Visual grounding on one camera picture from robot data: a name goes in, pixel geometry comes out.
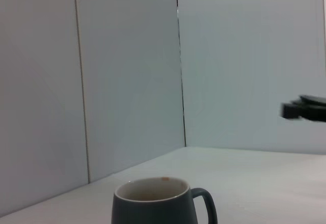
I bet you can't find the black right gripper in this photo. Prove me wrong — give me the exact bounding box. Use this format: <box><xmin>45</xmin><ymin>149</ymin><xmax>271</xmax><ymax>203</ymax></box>
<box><xmin>281</xmin><ymin>94</ymin><xmax>326</xmax><ymax>123</ymax></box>

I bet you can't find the grey ceramic cup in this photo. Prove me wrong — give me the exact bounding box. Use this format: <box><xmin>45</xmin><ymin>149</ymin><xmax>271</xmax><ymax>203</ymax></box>
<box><xmin>111</xmin><ymin>176</ymin><xmax>219</xmax><ymax>224</ymax></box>

